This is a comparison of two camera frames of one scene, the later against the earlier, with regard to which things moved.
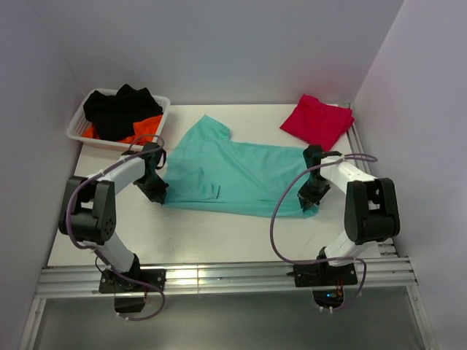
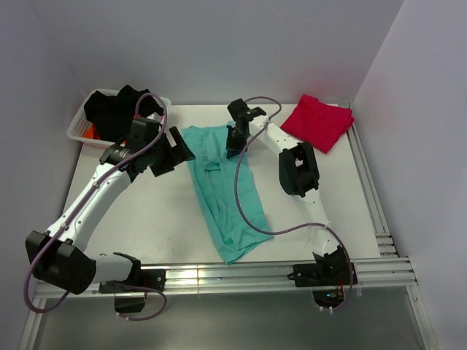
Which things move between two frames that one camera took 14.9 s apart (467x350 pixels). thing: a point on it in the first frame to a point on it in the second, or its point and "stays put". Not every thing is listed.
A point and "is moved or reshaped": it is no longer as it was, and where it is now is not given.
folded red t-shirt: [318, 123] stays put
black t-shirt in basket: [113, 116] stays put
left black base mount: [130, 296] stays put
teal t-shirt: [208, 172] is moved or reshaped
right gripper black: [308, 200] to [233, 148]
